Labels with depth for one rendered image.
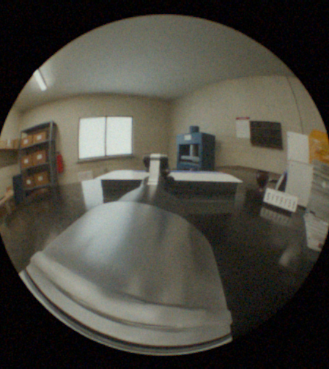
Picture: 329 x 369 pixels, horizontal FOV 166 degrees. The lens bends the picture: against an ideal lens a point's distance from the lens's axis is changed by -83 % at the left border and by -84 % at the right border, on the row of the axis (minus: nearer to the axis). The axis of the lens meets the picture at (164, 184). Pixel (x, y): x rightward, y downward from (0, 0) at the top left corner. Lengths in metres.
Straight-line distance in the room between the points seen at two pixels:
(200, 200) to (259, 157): 2.00
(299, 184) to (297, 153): 0.28
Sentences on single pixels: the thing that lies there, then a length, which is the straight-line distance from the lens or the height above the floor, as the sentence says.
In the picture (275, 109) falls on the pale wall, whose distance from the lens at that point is 2.41.
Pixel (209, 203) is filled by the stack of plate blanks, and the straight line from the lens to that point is 0.35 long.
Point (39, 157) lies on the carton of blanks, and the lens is 3.14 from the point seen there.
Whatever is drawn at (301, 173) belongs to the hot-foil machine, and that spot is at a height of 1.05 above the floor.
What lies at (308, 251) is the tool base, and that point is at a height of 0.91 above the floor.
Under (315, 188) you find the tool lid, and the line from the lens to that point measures 0.49.
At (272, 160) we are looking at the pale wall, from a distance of 2.23.
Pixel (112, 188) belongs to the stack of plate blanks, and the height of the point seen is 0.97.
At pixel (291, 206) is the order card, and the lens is 0.53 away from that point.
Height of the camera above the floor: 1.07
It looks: 15 degrees down
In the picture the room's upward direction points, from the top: straight up
